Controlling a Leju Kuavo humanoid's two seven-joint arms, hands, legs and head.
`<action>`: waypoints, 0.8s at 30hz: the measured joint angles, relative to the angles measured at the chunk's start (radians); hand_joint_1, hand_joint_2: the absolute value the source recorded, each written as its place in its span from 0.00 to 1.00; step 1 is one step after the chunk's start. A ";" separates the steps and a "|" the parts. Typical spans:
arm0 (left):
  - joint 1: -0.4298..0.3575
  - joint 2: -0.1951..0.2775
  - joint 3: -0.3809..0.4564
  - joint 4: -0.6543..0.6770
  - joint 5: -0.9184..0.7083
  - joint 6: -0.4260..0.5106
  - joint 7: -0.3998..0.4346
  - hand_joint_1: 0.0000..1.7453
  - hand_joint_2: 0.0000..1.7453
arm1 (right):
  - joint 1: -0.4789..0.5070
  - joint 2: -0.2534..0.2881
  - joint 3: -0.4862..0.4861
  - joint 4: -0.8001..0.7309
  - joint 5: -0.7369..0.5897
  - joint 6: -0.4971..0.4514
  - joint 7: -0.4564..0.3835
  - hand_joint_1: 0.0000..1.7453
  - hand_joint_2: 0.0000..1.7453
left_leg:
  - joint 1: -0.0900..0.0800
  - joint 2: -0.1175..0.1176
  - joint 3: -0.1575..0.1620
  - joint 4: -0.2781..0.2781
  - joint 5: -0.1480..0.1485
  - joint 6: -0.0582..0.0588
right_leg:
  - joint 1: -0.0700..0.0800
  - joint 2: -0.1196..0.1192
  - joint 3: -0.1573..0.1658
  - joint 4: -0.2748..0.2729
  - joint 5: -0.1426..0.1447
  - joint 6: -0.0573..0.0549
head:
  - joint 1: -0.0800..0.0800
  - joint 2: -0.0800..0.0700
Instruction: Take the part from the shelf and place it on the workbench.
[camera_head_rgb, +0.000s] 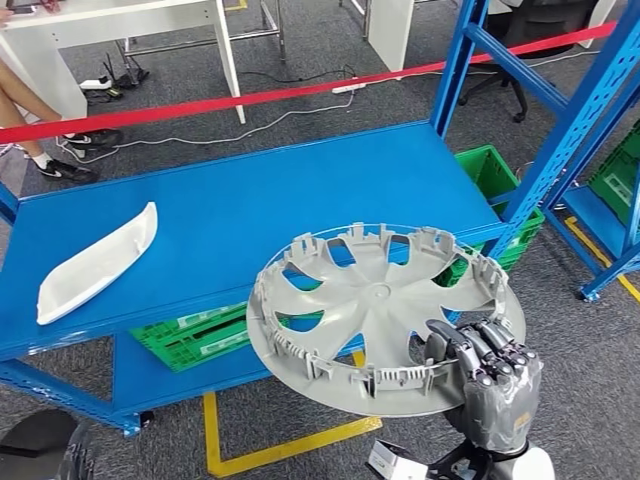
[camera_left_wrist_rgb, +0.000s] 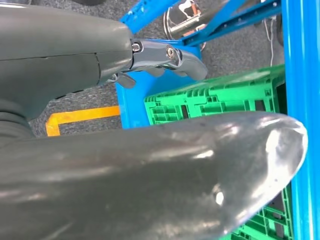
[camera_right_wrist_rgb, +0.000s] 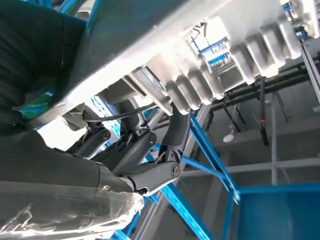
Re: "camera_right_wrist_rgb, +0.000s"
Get blue metal shelf rack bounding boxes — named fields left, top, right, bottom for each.
left=20, top=0, right=320, bottom=240

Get black ceiling pipes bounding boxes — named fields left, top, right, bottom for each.
left=211, top=56, right=320, bottom=147

